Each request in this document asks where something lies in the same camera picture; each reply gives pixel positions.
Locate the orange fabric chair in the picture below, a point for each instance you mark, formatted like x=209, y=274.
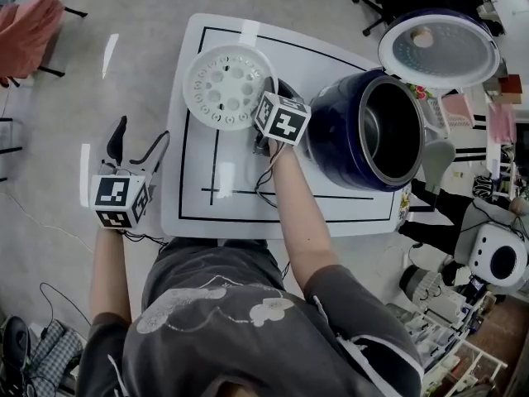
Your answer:
x=25, y=44

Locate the person's right forearm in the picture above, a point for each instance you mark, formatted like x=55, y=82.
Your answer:
x=301, y=221

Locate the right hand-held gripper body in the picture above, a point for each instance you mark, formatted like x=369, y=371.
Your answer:
x=285, y=124

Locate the grey shell chair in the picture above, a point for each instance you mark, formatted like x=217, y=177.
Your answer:
x=438, y=159

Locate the striped grey basket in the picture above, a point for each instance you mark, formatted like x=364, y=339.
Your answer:
x=419, y=283

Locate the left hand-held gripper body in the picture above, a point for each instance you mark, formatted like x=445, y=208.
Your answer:
x=111, y=192

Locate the pink flower bouquet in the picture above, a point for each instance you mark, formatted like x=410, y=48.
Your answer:
x=419, y=93

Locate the white mesh pink-seat office chair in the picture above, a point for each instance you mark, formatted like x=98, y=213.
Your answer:
x=456, y=110

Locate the black rice cooker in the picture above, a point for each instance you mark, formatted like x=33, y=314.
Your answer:
x=14, y=341

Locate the person's left forearm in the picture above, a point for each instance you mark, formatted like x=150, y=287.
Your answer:
x=109, y=275

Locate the white shelf rack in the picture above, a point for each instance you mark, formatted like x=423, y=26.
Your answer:
x=454, y=345

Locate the checked cloth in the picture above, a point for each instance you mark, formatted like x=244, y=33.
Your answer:
x=53, y=358

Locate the dark blue rice cooker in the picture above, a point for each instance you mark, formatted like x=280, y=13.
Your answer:
x=330, y=139

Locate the white table with black frame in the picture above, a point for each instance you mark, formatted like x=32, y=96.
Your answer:
x=496, y=159

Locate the person's grey printed t-shirt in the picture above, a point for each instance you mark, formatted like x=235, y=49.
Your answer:
x=248, y=345

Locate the white rice cooker lid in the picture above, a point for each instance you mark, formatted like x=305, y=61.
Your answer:
x=442, y=48

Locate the white black-lined square table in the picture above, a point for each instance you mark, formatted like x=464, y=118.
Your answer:
x=198, y=159

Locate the white perforated steamer tray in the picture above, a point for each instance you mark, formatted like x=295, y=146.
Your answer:
x=223, y=85

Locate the white round backpack device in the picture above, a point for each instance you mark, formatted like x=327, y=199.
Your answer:
x=502, y=259

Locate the pink sheet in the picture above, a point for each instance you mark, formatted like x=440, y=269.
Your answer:
x=502, y=122

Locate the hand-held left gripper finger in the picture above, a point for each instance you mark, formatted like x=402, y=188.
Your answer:
x=115, y=143
x=157, y=155

